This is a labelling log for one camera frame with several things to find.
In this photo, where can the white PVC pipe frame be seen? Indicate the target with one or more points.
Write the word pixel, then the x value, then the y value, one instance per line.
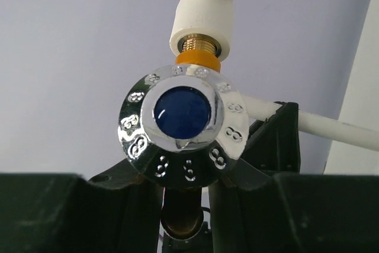
pixel 207 13

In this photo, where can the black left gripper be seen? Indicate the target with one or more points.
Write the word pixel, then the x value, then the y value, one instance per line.
pixel 273 144

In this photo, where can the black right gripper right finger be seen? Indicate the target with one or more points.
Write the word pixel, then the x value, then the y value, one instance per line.
pixel 295 213

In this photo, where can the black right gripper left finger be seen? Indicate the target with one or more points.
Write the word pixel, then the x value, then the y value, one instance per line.
pixel 115 211

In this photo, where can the yellow water faucet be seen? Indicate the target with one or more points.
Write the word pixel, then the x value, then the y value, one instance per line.
pixel 183 127

